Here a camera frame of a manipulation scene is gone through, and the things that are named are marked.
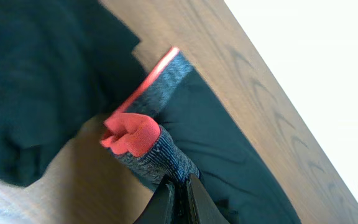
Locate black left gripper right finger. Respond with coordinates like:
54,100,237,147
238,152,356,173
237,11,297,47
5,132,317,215
186,174,229,224

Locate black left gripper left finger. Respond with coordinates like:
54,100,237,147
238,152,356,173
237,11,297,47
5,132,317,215
133,175,175,224

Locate black leggings with red waistband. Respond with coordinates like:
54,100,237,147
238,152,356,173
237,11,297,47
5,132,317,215
101,47,300,223

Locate folded black garment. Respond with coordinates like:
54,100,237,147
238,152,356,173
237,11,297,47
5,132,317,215
0,0,145,187

